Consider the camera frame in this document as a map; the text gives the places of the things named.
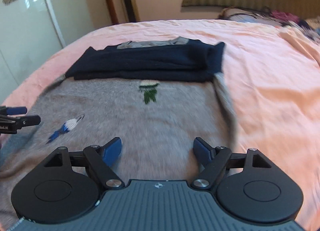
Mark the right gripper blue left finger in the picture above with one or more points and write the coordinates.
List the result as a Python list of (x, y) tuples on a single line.
[(111, 151)]

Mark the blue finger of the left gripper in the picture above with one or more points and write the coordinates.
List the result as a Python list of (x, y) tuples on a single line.
[(11, 111), (30, 120)]

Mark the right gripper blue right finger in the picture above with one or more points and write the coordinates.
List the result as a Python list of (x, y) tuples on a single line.
[(203, 152)]

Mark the grey and navy knit sweater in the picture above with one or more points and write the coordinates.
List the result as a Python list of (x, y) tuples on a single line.
[(157, 97)]

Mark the pile of clothes on bed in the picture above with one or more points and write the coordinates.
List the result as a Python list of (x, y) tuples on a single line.
[(272, 18)]

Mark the white glossy wardrobe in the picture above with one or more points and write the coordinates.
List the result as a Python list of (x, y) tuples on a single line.
[(33, 30)]

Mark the pink bed sheet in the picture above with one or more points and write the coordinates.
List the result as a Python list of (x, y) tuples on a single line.
[(272, 76)]

